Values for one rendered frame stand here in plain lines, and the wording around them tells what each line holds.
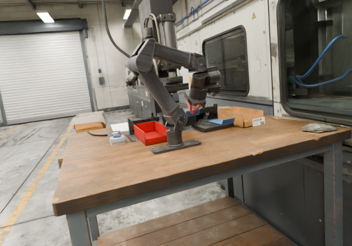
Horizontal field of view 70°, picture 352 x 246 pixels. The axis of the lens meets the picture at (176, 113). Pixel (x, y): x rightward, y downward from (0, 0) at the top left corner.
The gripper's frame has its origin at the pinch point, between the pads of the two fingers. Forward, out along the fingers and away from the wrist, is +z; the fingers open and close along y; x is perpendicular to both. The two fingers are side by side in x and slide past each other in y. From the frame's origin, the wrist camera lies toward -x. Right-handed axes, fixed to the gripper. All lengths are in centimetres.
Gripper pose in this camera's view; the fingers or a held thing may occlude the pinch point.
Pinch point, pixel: (192, 112)
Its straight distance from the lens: 117.2
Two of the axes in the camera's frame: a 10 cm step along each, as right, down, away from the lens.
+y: -3.5, -6.1, 7.1
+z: -1.0, 7.8, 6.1
